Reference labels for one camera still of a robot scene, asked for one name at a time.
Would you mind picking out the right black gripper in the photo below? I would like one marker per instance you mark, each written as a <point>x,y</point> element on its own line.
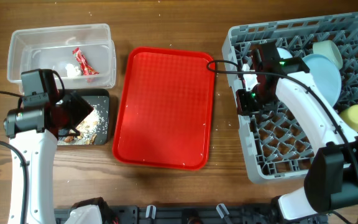
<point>245,101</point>

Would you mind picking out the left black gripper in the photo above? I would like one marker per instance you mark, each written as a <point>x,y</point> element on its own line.
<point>66,111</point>

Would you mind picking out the red snack wrapper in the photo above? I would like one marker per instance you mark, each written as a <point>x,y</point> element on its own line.
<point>86,68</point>

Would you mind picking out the blue bowl with food scraps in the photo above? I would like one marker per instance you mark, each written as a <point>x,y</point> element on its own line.
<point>283,53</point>

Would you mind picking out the light blue plate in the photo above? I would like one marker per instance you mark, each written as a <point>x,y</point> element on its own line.
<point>326,76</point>

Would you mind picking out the mint green bowl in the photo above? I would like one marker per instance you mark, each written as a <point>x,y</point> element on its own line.
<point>330,50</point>

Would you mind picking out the yellow plastic cup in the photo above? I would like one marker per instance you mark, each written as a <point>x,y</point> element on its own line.
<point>350,117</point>

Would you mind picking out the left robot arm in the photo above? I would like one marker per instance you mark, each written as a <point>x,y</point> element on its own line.
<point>32,130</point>

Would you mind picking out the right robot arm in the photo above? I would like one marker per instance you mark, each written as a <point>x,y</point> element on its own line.
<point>331,182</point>

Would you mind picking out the grey dishwasher rack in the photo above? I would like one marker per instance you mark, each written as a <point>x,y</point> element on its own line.
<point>273,143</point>

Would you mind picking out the black plastic bin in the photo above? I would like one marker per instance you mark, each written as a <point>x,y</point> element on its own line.
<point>96,96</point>

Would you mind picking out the white crumpled tissue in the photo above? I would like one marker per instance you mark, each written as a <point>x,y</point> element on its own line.
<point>73,71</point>

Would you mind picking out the clear plastic bin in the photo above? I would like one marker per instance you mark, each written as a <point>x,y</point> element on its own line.
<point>52,48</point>

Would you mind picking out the red serving tray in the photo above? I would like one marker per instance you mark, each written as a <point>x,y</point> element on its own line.
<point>164,118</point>

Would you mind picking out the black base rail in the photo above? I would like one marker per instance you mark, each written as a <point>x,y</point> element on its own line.
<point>180,215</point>

